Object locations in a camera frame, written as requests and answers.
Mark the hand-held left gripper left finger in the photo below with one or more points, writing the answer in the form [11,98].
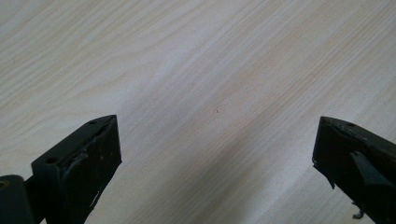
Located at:
[87,168]

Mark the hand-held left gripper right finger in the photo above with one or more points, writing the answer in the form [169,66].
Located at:
[351,161]

